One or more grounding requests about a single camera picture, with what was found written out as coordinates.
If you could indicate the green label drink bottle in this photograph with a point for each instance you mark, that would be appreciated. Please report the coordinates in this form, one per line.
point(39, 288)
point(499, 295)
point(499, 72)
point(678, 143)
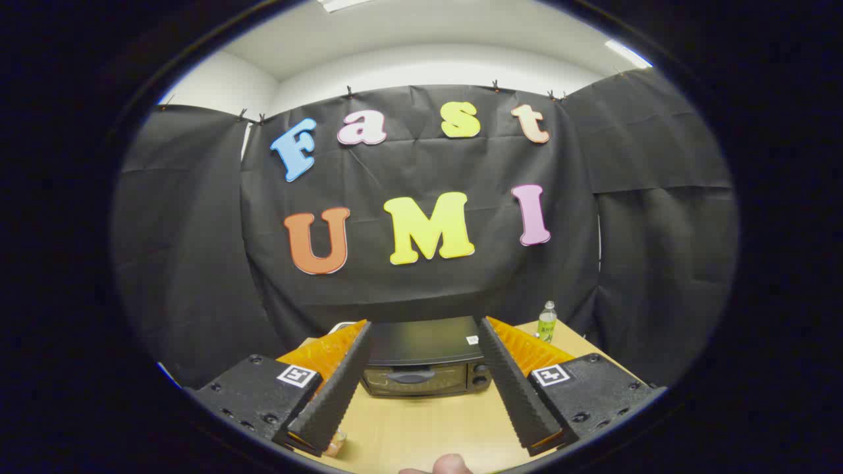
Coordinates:
point(546, 324)

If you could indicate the black toaster oven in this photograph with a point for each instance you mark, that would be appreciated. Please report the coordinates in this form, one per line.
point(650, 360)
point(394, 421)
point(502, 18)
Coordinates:
point(421, 342)

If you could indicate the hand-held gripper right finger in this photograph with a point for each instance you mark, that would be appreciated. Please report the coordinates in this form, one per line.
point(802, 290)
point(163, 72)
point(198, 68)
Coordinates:
point(510, 382)

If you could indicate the ceiling light panel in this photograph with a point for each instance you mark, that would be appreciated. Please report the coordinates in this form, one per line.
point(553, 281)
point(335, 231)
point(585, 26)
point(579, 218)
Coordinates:
point(342, 4)

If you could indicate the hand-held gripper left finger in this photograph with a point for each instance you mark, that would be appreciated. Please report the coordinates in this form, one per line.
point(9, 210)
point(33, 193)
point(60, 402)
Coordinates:
point(342, 382)

